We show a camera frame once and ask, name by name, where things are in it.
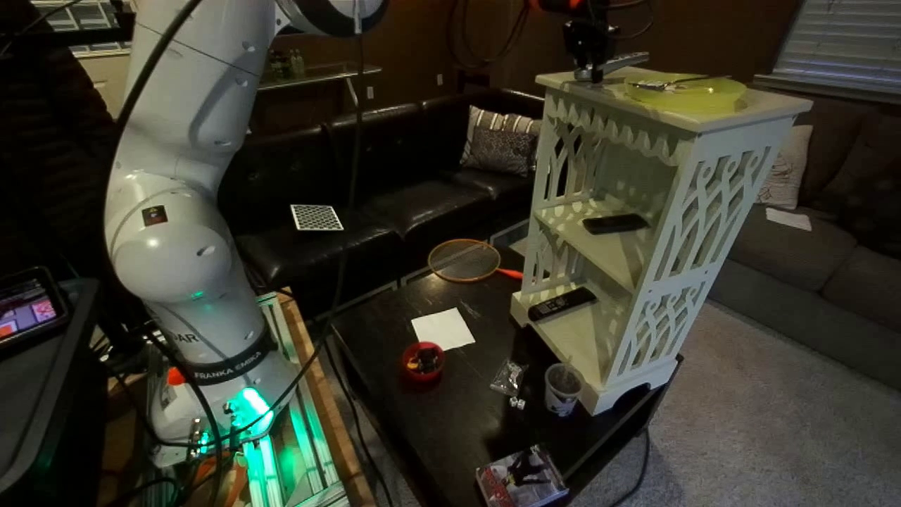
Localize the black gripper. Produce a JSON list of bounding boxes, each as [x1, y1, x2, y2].
[[563, 7, 618, 84]]

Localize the grey remote control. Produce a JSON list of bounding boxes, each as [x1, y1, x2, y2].
[[601, 52, 651, 74]]

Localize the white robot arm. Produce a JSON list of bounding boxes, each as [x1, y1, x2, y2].
[[104, 0, 539, 467]]

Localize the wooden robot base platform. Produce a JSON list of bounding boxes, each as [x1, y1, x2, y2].
[[145, 294, 376, 507]]

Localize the white lattice shelf unit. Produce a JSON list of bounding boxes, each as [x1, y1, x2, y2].
[[508, 69, 810, 415]]

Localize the black remote middle shelf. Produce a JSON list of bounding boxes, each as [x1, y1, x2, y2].
[[583, 214, 648, 233]]

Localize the black remote shelf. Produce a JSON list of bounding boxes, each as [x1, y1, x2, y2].
[[583, 214, 648, 233], [525, 288, 596, 322]]

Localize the black remote lower shelf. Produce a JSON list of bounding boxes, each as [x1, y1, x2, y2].
[[525, 288, 596, 322]]

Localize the spoon on plate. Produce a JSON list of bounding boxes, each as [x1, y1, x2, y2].
[[630, 76, 706, 94]]

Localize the yellow plate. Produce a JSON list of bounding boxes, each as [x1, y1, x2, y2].
[[625, 76, 746, 115]]

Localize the patterned throw pillow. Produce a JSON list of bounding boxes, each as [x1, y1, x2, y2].
[[459, 108, 539, 176]]

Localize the light cushion on couch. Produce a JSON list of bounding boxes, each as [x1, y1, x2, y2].
[[756, 124, 814, 209]]

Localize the window blinds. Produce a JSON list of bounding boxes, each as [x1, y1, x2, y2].
[[755, 0, 901, 104]]

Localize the white paper on couch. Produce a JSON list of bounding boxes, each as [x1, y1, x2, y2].
[[763, 205, 814, 232]]

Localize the white paper note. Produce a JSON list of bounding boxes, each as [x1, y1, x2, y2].
[[411, 307, 472, 349]]

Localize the black leather sofa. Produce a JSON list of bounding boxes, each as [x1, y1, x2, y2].
[[220, 90, 542, 315]]

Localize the checkered card on sofa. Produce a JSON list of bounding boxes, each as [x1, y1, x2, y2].
[[289, 202, 342, 232]]

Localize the grey fabric couch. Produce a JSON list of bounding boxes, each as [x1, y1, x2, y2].
[[713, 100, 901, 388]]

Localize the crumpled clear wrapper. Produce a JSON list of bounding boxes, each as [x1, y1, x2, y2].
[[489, 363, 525, 412]]

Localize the tablet screen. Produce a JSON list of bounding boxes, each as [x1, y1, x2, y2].
[[0, 264, 69, 356]]

